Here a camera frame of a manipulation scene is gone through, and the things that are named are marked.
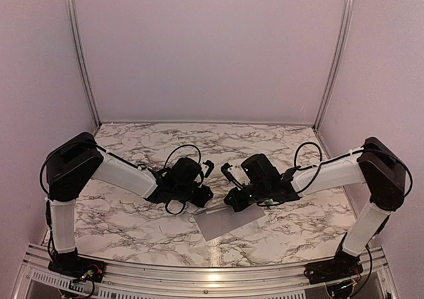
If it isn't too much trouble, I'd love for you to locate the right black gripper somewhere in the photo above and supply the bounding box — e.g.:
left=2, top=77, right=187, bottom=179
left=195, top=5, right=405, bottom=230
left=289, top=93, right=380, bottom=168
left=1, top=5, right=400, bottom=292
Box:
left=223, top=182, right=270, bottom=213

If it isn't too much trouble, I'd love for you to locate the grey envelope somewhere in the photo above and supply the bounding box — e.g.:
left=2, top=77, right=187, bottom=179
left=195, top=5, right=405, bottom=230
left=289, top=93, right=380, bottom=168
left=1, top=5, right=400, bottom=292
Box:
left=193, top=206, right=265, bottom=241

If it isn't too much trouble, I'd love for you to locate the green white glue stick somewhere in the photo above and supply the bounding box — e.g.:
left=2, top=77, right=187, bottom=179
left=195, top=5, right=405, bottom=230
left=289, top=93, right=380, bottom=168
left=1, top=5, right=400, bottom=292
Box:
left=261, top=199, right=275, bottom=208

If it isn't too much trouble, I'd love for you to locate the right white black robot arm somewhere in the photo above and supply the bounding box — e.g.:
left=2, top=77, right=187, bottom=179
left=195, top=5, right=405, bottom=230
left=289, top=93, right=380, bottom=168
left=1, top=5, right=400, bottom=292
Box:
left=221, top=137, right=413, bottom=278

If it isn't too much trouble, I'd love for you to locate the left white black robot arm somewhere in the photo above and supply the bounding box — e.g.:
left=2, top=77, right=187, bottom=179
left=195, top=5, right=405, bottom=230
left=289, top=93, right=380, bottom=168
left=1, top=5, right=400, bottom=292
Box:
left=39, top=132, right=215, bottom=276

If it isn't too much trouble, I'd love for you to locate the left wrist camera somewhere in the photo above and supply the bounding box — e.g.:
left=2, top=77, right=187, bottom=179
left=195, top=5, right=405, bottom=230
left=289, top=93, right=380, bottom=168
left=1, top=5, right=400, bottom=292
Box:
left=201, top=160, right=215, bottom=178

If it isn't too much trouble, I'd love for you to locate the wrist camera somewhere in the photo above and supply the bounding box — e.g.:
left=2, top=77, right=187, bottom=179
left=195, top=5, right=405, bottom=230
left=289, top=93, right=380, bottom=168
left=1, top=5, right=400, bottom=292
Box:
left=201, top=160, right=215, bottom=178
left=221, top=162, right=242, bottom=187

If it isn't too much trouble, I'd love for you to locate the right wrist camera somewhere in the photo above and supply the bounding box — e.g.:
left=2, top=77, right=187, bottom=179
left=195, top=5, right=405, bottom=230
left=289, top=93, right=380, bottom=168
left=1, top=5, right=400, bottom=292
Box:
left=221, top=162, right=242, bottom=187

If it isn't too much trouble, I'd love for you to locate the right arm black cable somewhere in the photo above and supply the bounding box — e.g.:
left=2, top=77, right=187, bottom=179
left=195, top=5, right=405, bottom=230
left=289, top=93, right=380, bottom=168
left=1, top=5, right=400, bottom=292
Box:
left=228, top=142, right=415, bottom=207

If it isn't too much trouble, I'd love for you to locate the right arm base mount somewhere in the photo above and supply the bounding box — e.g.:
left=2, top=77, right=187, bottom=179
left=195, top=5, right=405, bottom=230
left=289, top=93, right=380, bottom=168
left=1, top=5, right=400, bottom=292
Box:
left=303, top=238, right=363, bottom=298

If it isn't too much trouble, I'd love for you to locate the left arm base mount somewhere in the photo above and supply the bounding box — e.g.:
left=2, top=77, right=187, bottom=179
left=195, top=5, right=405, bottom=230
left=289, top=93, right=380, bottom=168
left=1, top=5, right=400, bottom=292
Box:
left=48, top=248, right=106, bottom=298

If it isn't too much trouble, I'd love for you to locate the right aluminium frame post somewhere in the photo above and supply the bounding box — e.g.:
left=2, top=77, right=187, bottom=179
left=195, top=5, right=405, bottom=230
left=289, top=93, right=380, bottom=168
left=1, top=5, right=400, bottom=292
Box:
left=313, top=0, right=354, bottom=132

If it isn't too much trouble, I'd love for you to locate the aluminium frame post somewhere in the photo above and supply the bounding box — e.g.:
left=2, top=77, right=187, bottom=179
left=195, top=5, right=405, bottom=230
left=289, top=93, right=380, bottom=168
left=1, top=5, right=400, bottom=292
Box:
left=313, top=0, right=354, bottom=132
left=66, top=0, right=101, bottom=130

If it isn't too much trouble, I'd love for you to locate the front aluminium rail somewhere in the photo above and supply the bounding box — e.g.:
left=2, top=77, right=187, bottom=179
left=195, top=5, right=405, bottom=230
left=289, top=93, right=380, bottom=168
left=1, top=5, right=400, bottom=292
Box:
left=11, top=244, right=399, bottom=298

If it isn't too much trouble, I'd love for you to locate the left aluminium frame post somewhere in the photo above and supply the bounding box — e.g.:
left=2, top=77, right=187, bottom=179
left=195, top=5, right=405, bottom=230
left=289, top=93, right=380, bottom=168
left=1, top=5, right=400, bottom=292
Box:
left=66, top=0, right=101, bottom=130

